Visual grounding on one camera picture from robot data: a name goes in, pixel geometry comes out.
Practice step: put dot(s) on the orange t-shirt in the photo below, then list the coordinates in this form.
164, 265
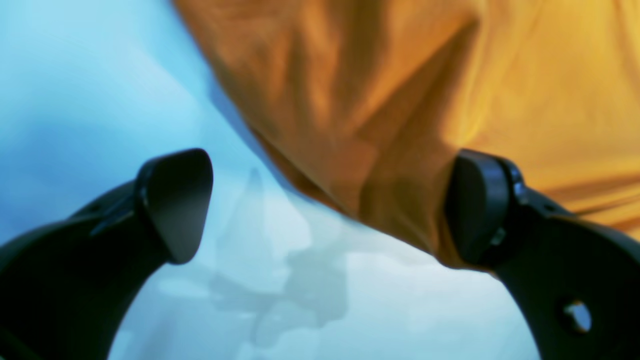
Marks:
364, 104

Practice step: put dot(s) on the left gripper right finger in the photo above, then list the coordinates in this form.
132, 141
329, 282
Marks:
577, 283

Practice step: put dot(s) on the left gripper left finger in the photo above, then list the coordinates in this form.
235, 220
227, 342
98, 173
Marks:
66, 287

